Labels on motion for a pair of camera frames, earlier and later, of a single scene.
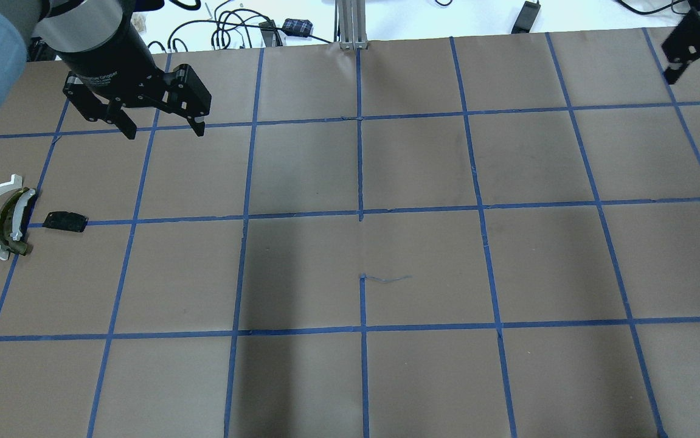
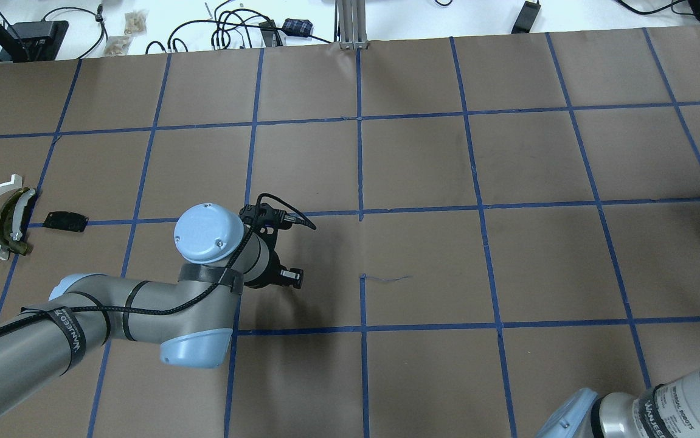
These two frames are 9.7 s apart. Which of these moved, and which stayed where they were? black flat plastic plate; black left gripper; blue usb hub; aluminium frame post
Moved: black left gripper
Stayed: black flat plastic plate; blue usb hub; aluminium frame post
